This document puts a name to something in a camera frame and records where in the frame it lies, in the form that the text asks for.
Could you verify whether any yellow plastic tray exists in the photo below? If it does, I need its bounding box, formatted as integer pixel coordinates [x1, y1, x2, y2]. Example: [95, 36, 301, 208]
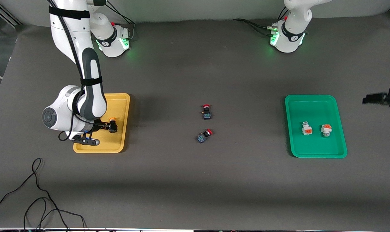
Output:
[73, 93, 131, 154]

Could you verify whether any green plastic tray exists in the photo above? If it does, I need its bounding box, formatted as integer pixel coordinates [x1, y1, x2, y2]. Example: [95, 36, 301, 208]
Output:
[285, 94, 348, 159]

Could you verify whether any thin black loose cable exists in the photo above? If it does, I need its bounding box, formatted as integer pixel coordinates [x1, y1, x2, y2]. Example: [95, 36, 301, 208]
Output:
[0, 158, 87, 232]

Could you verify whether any black right arm base cable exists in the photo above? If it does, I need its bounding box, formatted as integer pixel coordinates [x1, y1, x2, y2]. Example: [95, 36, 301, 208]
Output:
[95, 0, 136, 42]

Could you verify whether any black arm base cable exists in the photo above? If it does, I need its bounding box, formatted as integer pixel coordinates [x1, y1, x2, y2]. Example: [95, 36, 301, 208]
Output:
[95, 0, 136, 42]
[232, 7, 309, 36]

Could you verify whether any black left arm base cable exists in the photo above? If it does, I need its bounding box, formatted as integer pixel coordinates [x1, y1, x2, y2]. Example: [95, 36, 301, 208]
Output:
[232, 7, 309, 36]

